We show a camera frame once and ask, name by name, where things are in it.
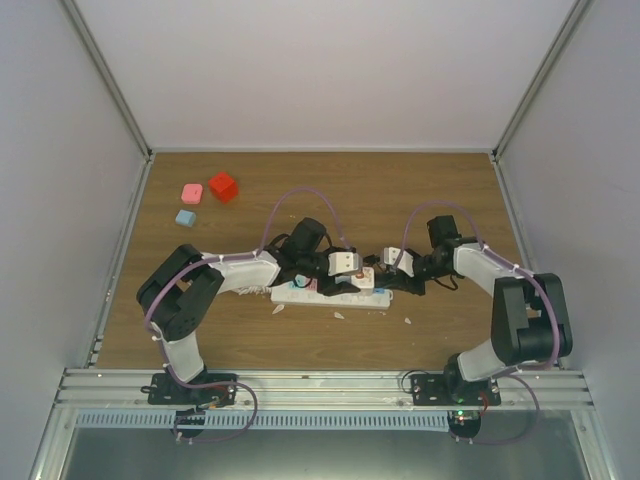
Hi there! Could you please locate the white cartoon cube adapter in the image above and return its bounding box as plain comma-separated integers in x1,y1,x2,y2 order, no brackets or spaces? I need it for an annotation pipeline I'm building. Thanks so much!
350,267,375,295

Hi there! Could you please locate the white power strip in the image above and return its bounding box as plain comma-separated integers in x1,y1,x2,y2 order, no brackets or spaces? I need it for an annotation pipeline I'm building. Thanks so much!
270,281,393,310

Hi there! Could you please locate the red cube socket adapter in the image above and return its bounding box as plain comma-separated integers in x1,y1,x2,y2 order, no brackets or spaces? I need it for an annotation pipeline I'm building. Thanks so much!
208,172,239,204

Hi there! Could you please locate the light blue plug adapter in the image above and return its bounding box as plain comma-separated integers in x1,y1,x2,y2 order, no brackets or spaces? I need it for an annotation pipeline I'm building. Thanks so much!
175,209,197,228

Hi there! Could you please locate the pink plug adapter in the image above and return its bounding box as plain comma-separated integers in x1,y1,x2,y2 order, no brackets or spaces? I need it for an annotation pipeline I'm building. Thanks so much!
181,183,203,205

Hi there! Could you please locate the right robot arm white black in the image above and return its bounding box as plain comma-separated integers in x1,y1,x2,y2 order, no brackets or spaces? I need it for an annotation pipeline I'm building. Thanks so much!
382,215,573,405

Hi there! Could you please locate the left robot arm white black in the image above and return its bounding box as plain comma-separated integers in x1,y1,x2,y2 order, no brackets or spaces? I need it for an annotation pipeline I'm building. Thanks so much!
136,217,411,404

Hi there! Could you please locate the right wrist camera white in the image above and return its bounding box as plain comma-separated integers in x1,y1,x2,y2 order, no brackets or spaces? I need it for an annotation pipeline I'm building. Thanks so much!
381,247,415,277

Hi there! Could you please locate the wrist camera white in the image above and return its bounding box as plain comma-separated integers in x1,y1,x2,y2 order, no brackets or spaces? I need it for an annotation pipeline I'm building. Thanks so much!
381,247,415,277
328,251,362,277

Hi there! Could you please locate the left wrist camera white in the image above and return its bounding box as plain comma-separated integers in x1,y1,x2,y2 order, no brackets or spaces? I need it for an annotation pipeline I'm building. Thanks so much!
328,251,362,277

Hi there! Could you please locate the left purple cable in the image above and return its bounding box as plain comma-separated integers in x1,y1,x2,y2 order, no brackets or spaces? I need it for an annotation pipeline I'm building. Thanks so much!
142,186,356,346

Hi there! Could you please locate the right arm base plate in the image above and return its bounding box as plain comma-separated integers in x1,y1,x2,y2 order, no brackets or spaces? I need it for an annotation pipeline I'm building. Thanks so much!
409,372,501,407

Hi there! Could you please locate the aluminium rail front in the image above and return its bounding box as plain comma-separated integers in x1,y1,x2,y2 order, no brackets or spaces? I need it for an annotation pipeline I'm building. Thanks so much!
54,369,594,411

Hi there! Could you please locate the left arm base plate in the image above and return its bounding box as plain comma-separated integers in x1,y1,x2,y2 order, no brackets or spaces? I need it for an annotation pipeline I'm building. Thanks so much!
140,372,238,408

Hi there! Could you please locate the slotted cable duct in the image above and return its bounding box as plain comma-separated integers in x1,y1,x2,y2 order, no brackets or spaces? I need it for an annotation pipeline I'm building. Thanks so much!
76,409,449,432

